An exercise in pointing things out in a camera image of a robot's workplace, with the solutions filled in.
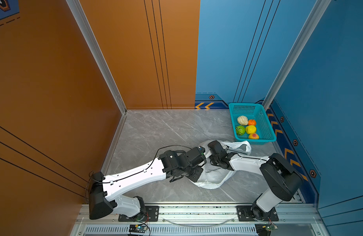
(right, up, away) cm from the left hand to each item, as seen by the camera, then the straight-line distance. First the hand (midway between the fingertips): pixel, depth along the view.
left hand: (199, 171), depth 70 cm
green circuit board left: (-30, -28, 0) cm, 41 cm away
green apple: (+31, +19, +29) cm, 46 cm away
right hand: (+6, +6, +23) cm, 24 cm away
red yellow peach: (+39, +14, +28) cm, 50 cm away
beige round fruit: (+35, +26, +36) cm, 56 cm away
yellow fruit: (+39, +19, +32) cm, 54 cm away
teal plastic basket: (+45, +33, +42) cm, 70 cm away
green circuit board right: (+34, -27, -1) cm, 43 cm away
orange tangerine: (+42, +24, +37) cm, 61 cm away
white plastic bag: (+9, -6, +10) cm, 15 cm away
